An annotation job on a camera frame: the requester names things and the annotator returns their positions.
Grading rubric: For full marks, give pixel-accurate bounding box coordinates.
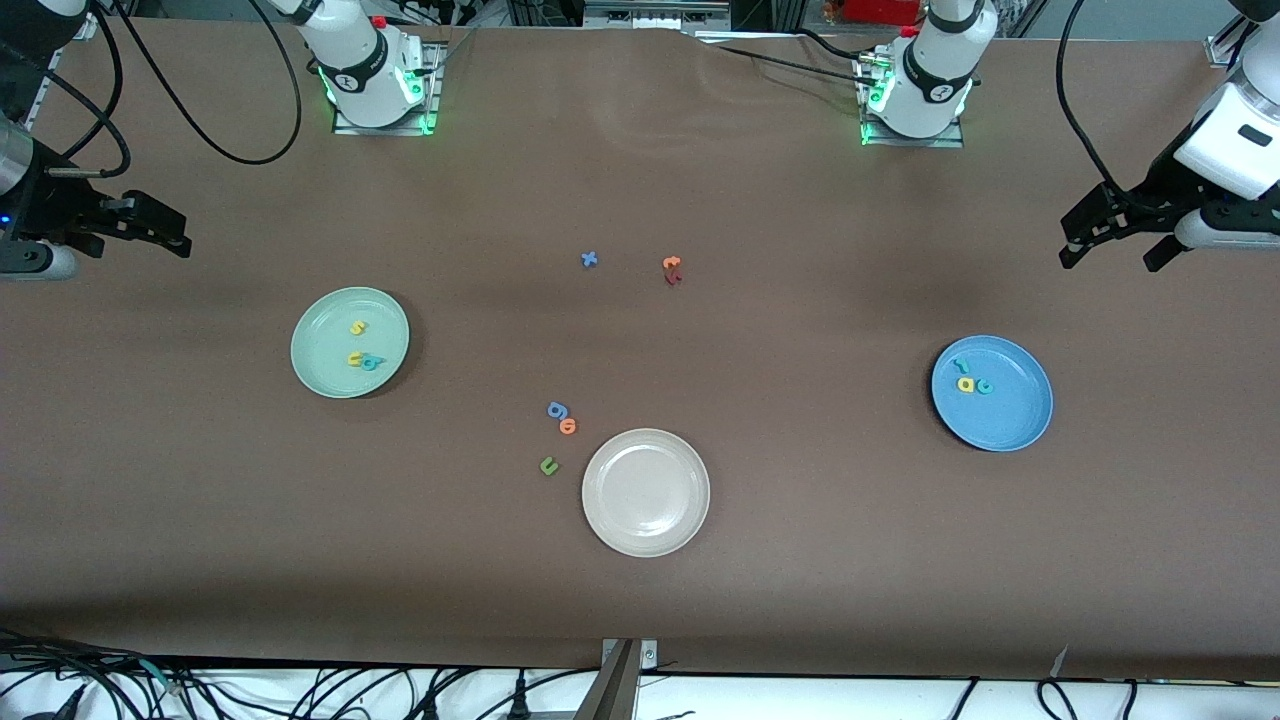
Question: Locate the grey metal box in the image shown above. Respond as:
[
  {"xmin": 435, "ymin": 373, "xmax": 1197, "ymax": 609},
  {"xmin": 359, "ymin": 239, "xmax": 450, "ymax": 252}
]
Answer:
[{"xmin": 583, "ymin": 0, "xmax": 731, "ymax": 29}]

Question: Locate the aluminium corner profile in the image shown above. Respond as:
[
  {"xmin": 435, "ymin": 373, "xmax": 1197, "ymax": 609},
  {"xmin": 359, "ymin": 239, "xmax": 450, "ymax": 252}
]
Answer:
[{"xmin": 1205, "ymin": 15, "xmax": 1251, "ymax": 69}]

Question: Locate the black base cable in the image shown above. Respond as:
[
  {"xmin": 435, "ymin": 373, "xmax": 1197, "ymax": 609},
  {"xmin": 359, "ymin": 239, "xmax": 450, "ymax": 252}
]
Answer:
[
  {"xmin": 795, "ymin": 28, "xmax": 866, "ymax": 61},
  {"xmin": 700, "ymin": 38, "xmax": 871, "ymax": 86}
]

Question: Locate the black floor cable bundle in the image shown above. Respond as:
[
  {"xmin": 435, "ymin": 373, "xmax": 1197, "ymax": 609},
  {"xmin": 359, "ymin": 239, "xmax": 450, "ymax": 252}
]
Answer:
[{"xmin": 0, "ymin": 628, "xmax": 151, "ymax": 720}]

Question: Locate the green plate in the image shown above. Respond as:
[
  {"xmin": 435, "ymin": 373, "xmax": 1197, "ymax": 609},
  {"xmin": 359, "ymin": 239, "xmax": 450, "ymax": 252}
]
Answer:
[{"xmin": 290, "ymin": 286, "xmax": 411, "ymax": 400}]

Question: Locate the aluminium table edge profile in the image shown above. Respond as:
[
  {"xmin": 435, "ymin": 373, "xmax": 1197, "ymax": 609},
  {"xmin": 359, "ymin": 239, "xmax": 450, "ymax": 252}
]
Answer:
[{"xmin": 25, "ymin": 15, "xmax": 101, "ymax": 126}]

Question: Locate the beige plate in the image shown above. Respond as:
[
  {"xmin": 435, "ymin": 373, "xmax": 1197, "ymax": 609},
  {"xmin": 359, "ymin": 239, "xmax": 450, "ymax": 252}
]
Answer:
[{"xmin": 581, "ymin": 428, "xmax": 712, "ymax": 558}]

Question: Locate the red background object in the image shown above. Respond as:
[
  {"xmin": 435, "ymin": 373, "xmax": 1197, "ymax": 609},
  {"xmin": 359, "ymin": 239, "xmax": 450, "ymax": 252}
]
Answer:
[{"xmin": 840, "ymin": 0, "xmax": 926, "ymax": 26}]

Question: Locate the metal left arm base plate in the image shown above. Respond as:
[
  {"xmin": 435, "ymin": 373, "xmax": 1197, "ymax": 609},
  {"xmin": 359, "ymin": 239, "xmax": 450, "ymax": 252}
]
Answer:
[{"xmin": 858, "ymin": 50, "xmax": 966, "ymax": 149}]

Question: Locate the blue plate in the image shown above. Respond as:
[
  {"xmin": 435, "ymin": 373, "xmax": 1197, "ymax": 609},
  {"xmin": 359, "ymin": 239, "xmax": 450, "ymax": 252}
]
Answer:
[{"xmin": 930, "ymin": 334, "xmax": 1054, "ymax": 453}]

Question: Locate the aluminium profile post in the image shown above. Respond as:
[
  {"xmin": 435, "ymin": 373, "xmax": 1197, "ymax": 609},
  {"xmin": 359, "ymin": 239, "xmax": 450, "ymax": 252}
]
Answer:
[{"xmin": 573, "ymin": 640, "xmax": 641, "ymax": 720}]

